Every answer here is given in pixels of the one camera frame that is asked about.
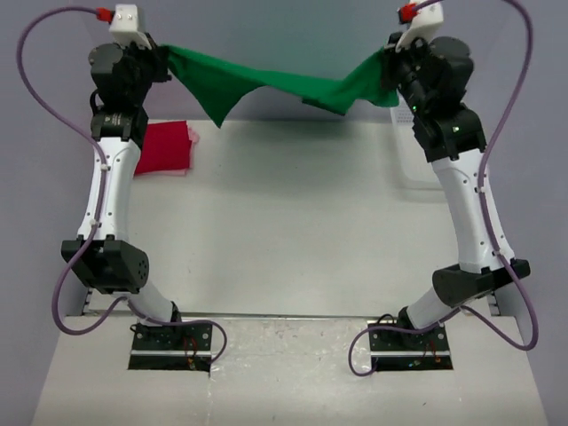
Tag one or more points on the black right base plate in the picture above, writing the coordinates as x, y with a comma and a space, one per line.
395, 352

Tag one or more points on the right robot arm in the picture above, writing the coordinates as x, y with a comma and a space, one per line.
454, 145

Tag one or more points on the white plastic basket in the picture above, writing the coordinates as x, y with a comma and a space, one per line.
416, 172

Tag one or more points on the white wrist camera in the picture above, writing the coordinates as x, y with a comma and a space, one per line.
129, 26
422, 19

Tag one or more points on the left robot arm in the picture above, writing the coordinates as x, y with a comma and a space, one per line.
101, 255

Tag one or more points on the pink folded t shirt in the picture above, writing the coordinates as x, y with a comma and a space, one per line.
193, 135

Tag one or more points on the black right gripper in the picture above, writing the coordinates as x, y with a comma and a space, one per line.
417, 46

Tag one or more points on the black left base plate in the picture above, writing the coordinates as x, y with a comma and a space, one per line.
186, 348

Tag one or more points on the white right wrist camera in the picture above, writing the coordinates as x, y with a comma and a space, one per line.
422, 19

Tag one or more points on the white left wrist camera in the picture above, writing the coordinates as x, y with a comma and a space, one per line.
129, 26

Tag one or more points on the green t shirt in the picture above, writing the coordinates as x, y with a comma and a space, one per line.
219, 85

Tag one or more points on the red folded t shirt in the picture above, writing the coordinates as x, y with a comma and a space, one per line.
166, 149

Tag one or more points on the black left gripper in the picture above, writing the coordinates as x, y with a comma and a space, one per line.
157, 56

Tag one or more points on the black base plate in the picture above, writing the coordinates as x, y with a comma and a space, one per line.
186, 348
395, 352

